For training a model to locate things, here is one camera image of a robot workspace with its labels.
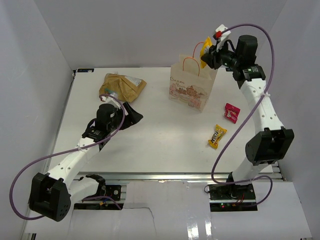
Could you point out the brown paper snack pouch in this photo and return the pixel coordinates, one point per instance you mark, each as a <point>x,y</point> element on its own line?
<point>126,88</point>

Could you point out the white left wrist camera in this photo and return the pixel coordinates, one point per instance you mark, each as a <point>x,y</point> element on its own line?
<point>109,100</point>

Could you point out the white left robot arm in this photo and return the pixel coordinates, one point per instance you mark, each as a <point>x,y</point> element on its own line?
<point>52,193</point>

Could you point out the aluminium front rail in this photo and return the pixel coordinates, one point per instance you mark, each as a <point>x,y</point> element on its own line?
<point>167,176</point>

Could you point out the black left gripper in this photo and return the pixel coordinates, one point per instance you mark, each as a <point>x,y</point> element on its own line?
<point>132,118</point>

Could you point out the red candy packet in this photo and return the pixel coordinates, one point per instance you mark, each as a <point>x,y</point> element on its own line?
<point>231,112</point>

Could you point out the yellow M&M's packet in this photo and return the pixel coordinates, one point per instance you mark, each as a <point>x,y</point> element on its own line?
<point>216,137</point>

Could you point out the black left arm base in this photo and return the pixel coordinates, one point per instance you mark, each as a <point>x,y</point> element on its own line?
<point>101,190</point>

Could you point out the cream paper bag orange handles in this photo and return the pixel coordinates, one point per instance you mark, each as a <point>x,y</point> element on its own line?
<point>189,83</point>

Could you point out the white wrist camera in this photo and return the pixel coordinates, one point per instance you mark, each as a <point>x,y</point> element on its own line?
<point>109,100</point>
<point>221,35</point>

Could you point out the blue right corner label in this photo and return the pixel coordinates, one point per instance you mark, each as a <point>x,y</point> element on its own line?
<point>228,70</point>

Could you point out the blue left corner label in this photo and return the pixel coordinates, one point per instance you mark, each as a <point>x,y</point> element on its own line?
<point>85,70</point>

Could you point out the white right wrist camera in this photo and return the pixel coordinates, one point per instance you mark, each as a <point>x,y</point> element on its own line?
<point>221,35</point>

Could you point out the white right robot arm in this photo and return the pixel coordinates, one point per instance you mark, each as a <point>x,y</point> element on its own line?
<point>271,140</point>

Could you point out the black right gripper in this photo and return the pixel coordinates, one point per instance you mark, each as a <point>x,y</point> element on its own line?
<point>211,59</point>

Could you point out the yellow snack bar wrapper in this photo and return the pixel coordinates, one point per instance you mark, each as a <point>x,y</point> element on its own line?
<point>205,50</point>

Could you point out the blue corner label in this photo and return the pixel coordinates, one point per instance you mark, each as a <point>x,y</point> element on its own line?
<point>228,70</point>
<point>85,70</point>

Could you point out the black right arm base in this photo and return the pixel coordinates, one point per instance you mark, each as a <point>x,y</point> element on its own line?
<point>231,198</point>

